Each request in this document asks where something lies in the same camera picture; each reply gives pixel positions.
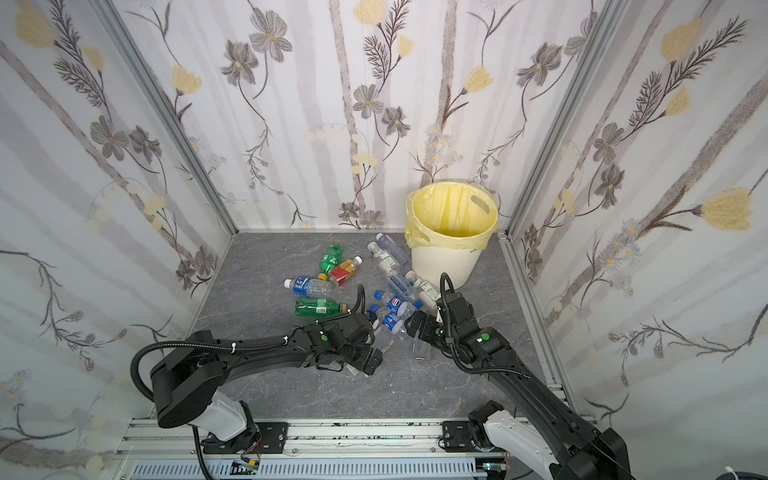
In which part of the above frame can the clear bottle green cap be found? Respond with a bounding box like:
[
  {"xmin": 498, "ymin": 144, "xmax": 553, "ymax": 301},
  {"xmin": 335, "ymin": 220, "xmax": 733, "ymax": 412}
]
[{"xmin": 346, "ymin": 326, "xmax": 394, "ymax": 376}]

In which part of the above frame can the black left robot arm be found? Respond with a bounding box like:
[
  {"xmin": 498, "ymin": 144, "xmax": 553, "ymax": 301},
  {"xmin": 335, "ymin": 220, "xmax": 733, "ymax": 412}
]
[{"xmin": 129, "ymin": 313, "xmax": 383, "ymax": 441}]

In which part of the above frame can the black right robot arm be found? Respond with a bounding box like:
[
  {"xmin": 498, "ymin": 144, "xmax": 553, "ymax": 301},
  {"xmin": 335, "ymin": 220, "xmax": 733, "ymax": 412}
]
[{"xmin": 406, "ymin": 291, "xmax": 633, "ymax": 479}]

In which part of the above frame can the white bin with yellow bag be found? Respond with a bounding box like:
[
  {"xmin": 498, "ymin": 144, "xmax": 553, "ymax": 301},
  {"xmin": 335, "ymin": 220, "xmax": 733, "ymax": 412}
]
[{"xmin": 405, "ymin": 181, "xmax": 499, "ymax": 288}]

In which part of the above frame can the clear bottle blue cap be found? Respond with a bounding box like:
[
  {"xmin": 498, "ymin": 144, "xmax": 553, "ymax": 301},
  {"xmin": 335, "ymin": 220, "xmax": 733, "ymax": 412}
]
[{"xmin": 412, "ymin": 334, "xmax": 432, "ymax": 361}]

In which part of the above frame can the Pepsi label bottle lower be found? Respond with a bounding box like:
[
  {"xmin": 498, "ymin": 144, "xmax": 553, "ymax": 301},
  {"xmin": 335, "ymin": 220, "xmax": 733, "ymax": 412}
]
[{"xmin": 369, "ymin": 302, "xmax": 418, "ymax": 334}]

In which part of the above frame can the clear bottle white green label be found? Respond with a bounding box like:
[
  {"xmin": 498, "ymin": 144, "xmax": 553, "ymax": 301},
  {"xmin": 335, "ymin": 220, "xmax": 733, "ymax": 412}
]
[{"xmin": 405, "ymin": 270, "xmax": 441, "ymax": 311}]

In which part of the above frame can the blue label clear bottle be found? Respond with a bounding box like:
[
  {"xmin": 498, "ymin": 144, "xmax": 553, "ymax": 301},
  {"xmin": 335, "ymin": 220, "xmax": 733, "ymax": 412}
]
[{"xmin": 387, "ymin": 273, "xmax": 418, "ymax": 301}]

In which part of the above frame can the green Sprite bottle lying flat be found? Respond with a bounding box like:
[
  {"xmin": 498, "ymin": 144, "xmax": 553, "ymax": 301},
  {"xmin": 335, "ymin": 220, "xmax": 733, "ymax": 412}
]
[{"xmin": 294, "ymin": 297, "xmax": 348, "ymax": 319}]

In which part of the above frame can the blue label bottle white cap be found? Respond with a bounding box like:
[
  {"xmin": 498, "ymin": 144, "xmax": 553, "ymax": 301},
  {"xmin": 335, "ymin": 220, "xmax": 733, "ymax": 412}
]
[{"xmin": 283, "ymin": 276, "xmax": 333, "ymax": 298}]

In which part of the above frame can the clear bottle white cap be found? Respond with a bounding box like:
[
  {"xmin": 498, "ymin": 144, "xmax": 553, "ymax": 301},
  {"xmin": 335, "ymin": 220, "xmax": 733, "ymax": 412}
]
[{"xmin": 367, "ymin": 242, "xmax": 401, "ymax": 277}]

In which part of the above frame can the red yellow label bottle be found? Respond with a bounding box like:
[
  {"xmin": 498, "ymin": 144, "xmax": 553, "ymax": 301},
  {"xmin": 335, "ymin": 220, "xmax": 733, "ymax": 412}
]
[{"xmin": 329, "ymin": 256, "xmax": 363, "ymax": 286}]

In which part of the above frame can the dark green bottle yellow cap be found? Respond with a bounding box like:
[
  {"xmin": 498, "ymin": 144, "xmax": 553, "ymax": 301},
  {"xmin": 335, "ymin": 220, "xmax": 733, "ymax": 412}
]
[{"xmin": 320, "ymin": 243, "xmax": 344, "ymax": 274}]

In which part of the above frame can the clear bottle blue tint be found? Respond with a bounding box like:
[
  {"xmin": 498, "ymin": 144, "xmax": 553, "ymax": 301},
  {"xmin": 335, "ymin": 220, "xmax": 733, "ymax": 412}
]
[{"xmin": 376, "ymin": 233, "xmax": 412, "ymax": 270}]

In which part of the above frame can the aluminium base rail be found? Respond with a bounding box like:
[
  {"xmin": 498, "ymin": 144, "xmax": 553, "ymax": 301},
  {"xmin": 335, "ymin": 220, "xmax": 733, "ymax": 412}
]
[{"xmin": 113, "ymin": 416, "xmax": 619, "ymax": 480}]

